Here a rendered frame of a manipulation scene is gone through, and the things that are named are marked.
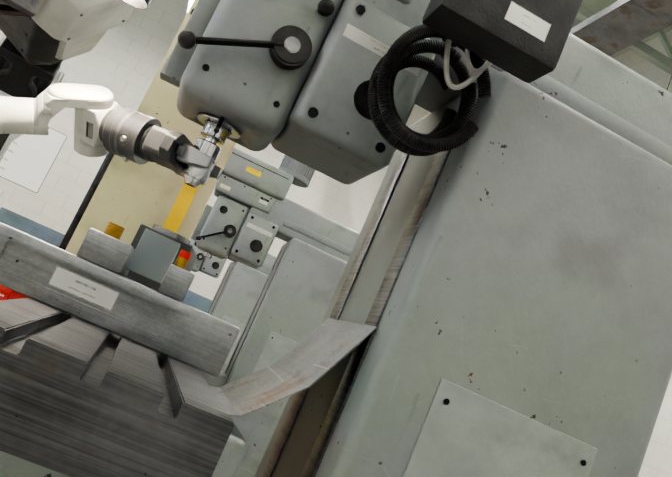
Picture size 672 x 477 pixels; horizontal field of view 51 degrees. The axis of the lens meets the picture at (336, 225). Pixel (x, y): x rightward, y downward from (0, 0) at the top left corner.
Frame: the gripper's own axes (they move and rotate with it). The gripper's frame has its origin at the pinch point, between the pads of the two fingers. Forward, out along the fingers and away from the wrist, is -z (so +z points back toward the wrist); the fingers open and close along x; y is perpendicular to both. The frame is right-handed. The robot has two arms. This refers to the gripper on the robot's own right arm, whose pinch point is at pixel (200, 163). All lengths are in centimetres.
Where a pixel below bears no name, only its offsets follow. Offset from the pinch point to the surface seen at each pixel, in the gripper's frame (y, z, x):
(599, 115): -41, -61, 16
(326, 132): -12.3, -19.8, -3.7
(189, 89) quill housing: -8.6, 2.5, -11.0
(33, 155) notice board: -70, 570, 727
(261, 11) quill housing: -26.3, -2.1, -9.9
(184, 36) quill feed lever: -14.6, 4.2, -17.3
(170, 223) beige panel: -3, 73, 155
